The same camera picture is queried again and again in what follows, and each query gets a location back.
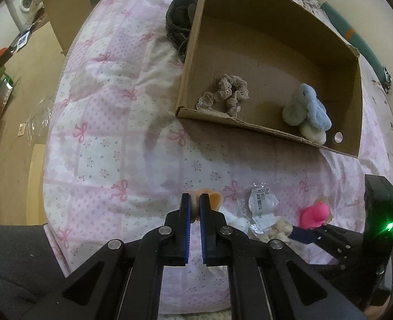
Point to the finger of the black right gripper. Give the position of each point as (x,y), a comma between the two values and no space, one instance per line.
(344,246)

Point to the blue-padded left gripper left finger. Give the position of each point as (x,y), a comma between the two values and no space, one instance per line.
(183,230)

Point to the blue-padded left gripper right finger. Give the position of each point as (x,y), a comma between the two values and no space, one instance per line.
(215,246)

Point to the white cloth bunny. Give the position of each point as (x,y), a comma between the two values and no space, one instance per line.
(240,223)

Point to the orange soft roll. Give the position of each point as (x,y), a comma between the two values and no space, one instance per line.
(215,199)

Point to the pink rubber duck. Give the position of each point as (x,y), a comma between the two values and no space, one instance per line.
(315,215)

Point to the beige knotted plush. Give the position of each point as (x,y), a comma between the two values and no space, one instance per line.
(281,230)

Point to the light blue fluffy scrunchie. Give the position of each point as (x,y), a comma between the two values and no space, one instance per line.
(306,107)

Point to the beige lace scrunchie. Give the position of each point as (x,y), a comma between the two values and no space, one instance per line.
(228,99)

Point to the cream fluffy scrunchie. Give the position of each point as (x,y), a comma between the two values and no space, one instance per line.
(312,134)

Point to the clear plastic label bag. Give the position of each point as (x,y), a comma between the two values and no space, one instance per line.
(262,204)

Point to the pink patterned quilt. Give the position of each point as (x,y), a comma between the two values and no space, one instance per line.
(118,160)

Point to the dark trouser leg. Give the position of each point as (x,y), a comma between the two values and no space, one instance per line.
(31,265)

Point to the clear plastic wrapper on floor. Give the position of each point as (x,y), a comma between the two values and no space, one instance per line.
(35,127)

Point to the teal orange bolster pillow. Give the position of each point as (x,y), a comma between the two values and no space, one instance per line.
(349,34)

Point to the open cardboard box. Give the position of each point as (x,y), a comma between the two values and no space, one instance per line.
(275,46)

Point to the black cloth bundle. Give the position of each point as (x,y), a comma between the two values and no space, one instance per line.
(178,23)

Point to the beige wooden cabinet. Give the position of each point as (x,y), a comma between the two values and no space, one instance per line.
(66,18)

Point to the white washing machine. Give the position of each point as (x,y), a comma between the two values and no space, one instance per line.
(23,12)

